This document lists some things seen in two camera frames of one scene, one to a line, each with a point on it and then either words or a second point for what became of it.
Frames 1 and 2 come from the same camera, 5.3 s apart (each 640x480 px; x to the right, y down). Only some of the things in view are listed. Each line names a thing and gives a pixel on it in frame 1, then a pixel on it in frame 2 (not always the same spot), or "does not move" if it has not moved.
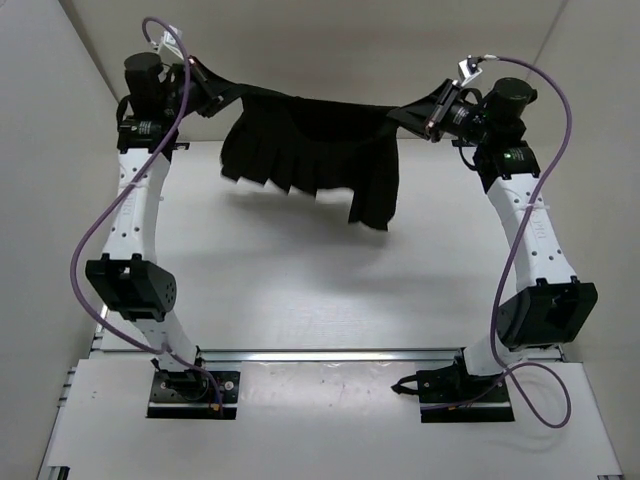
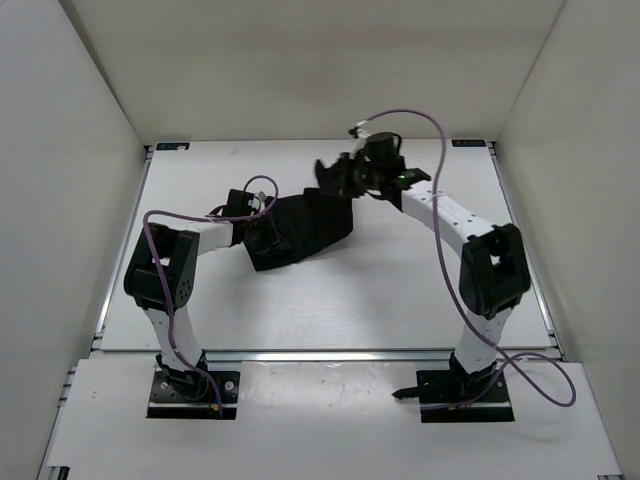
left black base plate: (191, 394) does not move
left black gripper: (220, 90) → (273, 242)
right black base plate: (450, 395) does not move
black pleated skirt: (319, 146) → (301, 224)
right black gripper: (428, 117) → (340, 184)
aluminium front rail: (331, 356) does not move
